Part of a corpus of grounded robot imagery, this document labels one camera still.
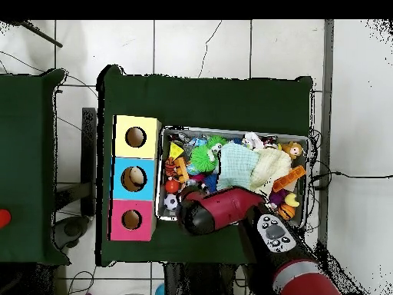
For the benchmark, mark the mint green muslin cloth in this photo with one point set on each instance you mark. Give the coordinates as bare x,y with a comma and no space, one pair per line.
236,165

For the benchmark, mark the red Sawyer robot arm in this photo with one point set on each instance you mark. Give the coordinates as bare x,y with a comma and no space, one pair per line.
221,209

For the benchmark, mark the shallow clear mesh bin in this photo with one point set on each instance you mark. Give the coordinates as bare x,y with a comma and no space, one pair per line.
161,178

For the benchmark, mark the wooden box with three holes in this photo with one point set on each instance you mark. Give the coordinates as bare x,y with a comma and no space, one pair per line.
147,178

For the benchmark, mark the large green spiky ball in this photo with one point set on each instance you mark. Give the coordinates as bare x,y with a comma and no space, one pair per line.
204,160

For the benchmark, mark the orange toy block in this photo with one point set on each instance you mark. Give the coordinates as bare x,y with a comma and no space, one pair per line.
182,169

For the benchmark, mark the yellow cheese wedge toy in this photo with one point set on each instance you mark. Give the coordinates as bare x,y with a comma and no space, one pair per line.
175,150

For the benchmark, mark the orange tiger plush toy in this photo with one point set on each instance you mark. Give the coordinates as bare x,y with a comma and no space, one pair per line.
170,167

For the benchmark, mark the small green spiky ball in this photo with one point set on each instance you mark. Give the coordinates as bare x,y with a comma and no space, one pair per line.
216,142

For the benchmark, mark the small red ball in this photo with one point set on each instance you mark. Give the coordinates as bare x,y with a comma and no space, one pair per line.
172,185

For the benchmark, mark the small soccer ball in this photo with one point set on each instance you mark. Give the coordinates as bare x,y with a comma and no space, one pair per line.
171,201

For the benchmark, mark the cream muslin cloth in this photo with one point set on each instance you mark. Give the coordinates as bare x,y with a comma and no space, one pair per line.
270,167

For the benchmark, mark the orange plastic toy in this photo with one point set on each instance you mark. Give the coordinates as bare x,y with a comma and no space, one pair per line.
288,179

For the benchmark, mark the small brown plush doll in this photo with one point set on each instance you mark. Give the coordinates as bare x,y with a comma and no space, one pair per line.
295,149

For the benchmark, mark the small orange basketball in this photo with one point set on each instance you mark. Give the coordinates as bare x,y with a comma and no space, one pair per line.
287,212

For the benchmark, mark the green cloth side table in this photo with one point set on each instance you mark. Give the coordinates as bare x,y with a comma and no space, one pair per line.
31,184

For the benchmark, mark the small red round object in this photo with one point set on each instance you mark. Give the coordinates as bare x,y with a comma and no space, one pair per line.
3,218

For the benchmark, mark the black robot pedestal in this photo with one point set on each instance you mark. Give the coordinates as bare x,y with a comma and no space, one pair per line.
196,283

